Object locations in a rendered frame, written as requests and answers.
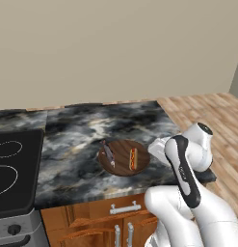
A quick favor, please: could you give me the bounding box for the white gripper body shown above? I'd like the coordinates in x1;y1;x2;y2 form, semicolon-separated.
147;136;172;166

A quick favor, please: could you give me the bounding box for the hot dog in bun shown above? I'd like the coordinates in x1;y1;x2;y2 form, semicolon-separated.
128;147;139;172

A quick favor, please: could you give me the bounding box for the brown wooden bowl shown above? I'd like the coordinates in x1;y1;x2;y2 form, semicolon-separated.
97;139;151;177

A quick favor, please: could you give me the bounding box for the grey fish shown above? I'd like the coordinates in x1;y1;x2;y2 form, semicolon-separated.
101;139;117;169

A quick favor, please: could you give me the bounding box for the wooden cupboard door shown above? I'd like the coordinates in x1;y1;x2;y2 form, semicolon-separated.
46;218;125;247
122;215;159;247

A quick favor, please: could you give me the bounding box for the black hob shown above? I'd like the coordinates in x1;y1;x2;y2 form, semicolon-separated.
0;128;45;219

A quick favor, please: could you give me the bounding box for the silver oven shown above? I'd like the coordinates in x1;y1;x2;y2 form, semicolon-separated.
0;206;51;247

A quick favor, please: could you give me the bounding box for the black oven knob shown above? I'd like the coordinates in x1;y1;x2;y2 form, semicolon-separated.
7;224;22;236

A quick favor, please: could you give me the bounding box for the silver drawer handle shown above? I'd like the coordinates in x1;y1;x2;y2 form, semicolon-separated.
109;200;142;215

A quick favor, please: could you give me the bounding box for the silver cupboard handle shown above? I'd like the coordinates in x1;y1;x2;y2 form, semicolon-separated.
126;222;135;247
114;224;121;247

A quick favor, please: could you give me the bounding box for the black oven handle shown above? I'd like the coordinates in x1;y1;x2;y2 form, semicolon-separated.
0;234;32;247

